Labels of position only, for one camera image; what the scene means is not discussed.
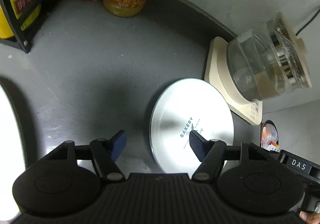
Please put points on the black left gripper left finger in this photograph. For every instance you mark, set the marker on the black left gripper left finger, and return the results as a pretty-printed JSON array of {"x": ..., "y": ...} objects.
[{"x": 105, "y": 153}]

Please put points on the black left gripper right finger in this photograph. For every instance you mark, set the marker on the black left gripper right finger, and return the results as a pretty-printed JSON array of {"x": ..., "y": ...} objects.
[{"x": 210, "y": 154}]

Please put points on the white bakery plate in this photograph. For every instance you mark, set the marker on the white bakery plate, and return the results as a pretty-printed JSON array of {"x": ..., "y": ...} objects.
[{"x": 186, "y": 105}]

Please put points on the large white plate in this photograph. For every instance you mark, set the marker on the large white plate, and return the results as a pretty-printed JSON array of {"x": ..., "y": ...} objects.
[{"x": 12, "y": 158}]

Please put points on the right hand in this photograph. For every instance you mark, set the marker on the right hand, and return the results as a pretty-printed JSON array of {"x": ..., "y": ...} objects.
[{"x": 310, "y": 218}]

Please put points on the glass kettle with beige lid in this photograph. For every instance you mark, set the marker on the glass kettle with beige lid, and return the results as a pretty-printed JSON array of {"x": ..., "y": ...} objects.
[{"x": 268, "y": 62}]

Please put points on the black spice rack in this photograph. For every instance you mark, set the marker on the black spice rack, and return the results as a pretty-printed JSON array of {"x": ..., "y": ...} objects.
[{"x": 22, "y": 39}]

